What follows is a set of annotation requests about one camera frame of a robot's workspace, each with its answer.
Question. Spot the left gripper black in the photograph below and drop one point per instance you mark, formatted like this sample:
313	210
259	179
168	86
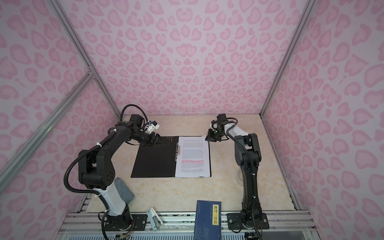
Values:
154	140

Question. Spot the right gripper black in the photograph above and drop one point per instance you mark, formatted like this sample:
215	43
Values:
211	137

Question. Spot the grey black file folder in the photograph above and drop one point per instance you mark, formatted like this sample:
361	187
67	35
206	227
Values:
156	161

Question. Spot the white paper sheet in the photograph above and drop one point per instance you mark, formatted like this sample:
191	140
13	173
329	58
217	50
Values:
193	158

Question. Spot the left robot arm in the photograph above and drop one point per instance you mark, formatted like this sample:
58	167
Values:
97	173

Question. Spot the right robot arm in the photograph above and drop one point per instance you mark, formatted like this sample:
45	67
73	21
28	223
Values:
248	157

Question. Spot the metal folder clip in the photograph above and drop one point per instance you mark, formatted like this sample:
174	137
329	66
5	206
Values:
177	149

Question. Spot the clear tape roll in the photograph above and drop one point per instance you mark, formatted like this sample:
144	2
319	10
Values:
239	178

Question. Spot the grey sponge block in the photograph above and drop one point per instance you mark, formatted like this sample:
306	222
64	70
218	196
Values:
123	190

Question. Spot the blue book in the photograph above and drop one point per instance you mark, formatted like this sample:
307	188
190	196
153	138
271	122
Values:
208	220

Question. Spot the aluminium diagonal beam left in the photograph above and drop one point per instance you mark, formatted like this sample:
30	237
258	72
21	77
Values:
19	160

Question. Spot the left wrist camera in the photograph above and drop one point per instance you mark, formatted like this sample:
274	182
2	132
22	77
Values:
152	126

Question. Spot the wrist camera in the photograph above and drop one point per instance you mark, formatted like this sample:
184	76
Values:
221	119
152	126

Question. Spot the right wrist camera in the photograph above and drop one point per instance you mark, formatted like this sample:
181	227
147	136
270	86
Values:
221	119

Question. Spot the white bracket on rail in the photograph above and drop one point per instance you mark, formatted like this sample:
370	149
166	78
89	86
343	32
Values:
155	220

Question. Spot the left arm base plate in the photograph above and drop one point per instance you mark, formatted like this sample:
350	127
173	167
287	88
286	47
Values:
138	223

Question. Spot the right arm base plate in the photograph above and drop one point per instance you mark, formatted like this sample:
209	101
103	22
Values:
236	222

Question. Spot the aluminium rail frame front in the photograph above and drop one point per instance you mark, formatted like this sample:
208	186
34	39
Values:
284	225

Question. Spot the aluminium corner post right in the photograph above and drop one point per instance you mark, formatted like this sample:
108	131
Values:
308	11

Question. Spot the aluminium corner post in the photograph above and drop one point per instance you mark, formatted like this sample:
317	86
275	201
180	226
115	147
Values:
79	46
308	11

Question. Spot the aluminium corner post left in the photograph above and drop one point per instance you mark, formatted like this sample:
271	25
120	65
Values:
79	46

